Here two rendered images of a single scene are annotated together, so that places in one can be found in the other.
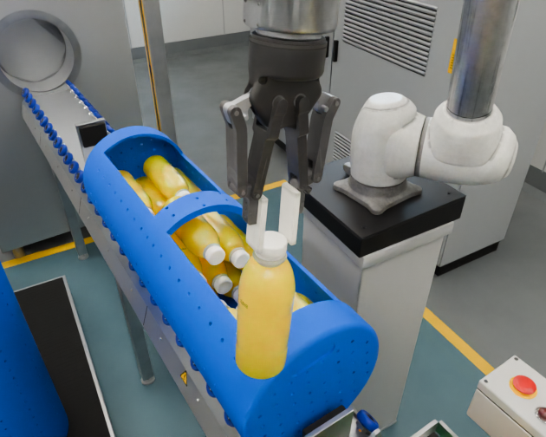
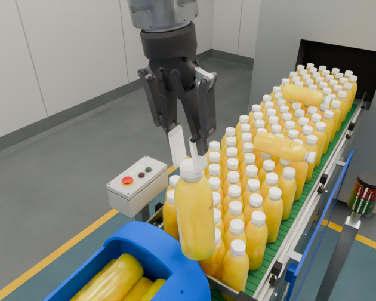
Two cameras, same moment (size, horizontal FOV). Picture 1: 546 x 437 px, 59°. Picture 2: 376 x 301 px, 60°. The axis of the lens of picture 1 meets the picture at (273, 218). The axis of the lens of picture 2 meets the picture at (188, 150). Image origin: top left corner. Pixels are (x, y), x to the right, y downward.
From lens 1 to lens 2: 0.75 m
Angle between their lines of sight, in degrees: 86
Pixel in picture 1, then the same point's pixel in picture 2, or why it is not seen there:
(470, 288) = not seen: outside the picture
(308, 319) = (148, 237)
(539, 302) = not seen: outside the picture
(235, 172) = (213, 117)
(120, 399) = not seen: outside the picture
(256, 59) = (193, 42)
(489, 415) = (138, 202)
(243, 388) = (198, 283)
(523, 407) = (139, 181)
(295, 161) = (174, 110)
